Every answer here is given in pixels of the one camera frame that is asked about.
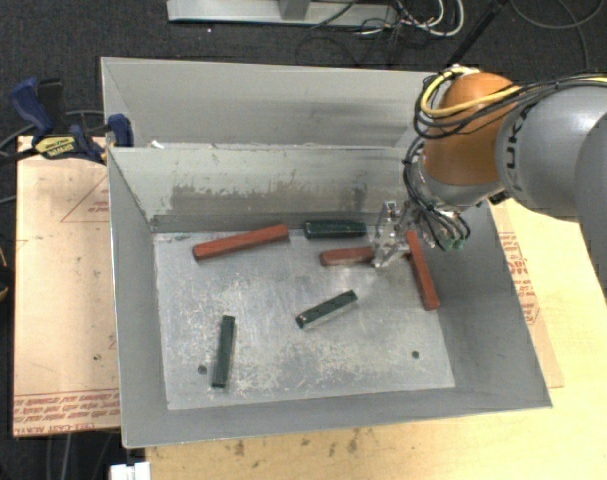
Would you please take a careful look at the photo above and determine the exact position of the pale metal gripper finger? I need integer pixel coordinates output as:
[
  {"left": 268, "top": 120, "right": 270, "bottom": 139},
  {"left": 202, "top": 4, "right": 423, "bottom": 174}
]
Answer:
[
  {"left": 371, "top": 240, "right": 402, "bottom": 270},
  {"left": 377, "top": 200, "right": 403, "bottom": 243}
]

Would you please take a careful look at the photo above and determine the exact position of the red-brown flat block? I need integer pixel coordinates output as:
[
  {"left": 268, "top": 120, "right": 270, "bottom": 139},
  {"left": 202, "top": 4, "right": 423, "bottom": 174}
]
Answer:
[
  {"left": 404, "top": 230, "right": 442, "bottom": 312},
  {"left": 191, "top": 223, "right": 291, "bottom": 264},
  {"left": 318, "top": 245, "right": 377, "bottom": 268}
]

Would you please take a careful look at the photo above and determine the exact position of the dark green flat block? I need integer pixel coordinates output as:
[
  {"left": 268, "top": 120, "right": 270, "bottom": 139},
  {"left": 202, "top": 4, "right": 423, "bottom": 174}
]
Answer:
[
  {"left": 210, "top": 314, "right": 238, "bottom": 390},
  {"left": 302, "top": 220, "right": 369, "bottom": 241},
  {"left": 294, "top": 289, "right": 360, "bottom": 331}
]

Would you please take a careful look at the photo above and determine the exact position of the grey metal bin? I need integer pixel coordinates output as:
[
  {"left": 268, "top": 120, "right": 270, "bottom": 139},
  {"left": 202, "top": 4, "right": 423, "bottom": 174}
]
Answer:
[{"left": 100, "top": 56, "right": 554, "bottom": 450}]

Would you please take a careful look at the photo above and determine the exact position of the brown cardboard board red print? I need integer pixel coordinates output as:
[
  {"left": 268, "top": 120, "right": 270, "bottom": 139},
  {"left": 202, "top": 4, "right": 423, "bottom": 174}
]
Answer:
[{"left": 11, "top": 135, "right": 566, "bottom": 439}]

